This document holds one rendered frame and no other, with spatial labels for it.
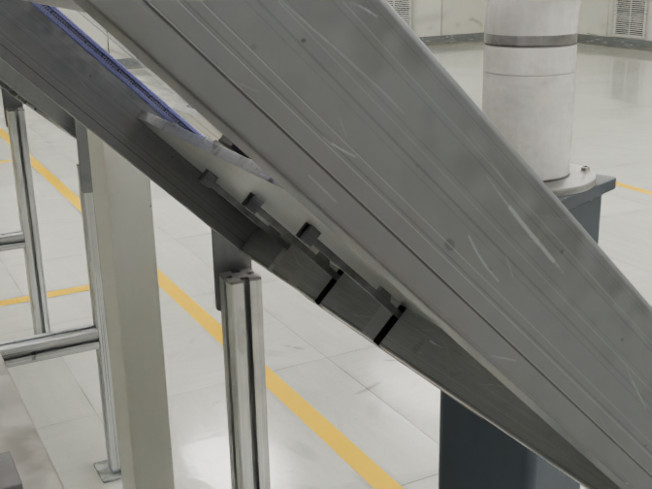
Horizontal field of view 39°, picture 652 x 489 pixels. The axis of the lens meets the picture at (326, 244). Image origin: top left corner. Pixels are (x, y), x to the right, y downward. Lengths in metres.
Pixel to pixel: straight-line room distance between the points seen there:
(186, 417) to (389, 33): 1.90
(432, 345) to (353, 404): 1.43
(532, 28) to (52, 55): 0.59
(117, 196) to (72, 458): 0.95
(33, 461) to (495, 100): 0.74
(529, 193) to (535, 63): 0.88
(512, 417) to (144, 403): 0.75
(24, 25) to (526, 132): 0.63
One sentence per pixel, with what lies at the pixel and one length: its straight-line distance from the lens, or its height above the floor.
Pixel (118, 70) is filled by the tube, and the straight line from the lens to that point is 0.88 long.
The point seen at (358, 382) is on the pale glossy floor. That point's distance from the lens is 2.27.
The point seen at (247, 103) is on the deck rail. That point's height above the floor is 0.97.
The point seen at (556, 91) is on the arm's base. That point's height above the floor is 0.83.
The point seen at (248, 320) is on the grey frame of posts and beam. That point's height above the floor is 0.58.
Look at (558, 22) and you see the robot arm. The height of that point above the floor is 0.91.
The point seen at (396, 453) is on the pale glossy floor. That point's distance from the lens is 1.98.
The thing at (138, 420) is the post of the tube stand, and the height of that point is 0.39.
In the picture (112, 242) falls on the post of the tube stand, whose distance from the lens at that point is 1.23.
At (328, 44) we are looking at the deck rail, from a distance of 0.28.
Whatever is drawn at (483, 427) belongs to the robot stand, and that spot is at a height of 0.35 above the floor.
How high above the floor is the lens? 1.01
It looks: 18 degrees down
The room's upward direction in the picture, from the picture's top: 1 degrees counter-clockwise
